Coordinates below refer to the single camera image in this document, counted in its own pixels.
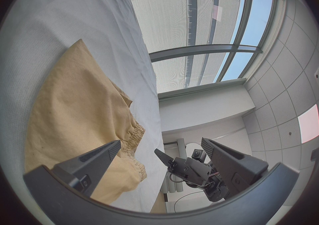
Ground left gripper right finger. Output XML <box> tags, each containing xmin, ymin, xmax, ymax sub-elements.
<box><xmin>201</xmin><ymin>137</ymin><xmax>269</xmax><ymax>196</ymax></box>

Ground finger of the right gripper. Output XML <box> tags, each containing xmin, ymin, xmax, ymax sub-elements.
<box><xmin>154</xmin><ymin>148</ymin><xmax>175</xmax><ymax>168</ymax></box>

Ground bed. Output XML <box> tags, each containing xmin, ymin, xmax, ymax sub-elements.
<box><xmin>0</xmin><ymin>0</ymin><xmax>166</xmax><ymax>213</ymax></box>

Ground tan shorts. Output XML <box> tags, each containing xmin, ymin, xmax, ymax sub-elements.
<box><xmin>25</xmin><ymin>38</ymin><xmax>147</xmax><ymax>206</ymax></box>

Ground window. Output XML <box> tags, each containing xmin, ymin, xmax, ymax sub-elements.
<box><xmin>122</xmin><ymin>0</ymin><xmax>286</xmax><ymax>95</ymax></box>

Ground ceiling light panel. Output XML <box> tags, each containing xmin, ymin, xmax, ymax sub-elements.
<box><xmin>297</xmin><ymin>104</ymin><xmax>319</xmax><ymax>143</ymax></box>

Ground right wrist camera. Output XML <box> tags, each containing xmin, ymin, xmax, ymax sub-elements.
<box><xmin>191</xmin><ymin>149</ymin><xmax>208</xmax><ymax>164</ymax></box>

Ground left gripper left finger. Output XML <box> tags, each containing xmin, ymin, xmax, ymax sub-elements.
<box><xmin>52</xmin><ymin>140</ymin><xmax>122</xmax><ymax>198</ymax></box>

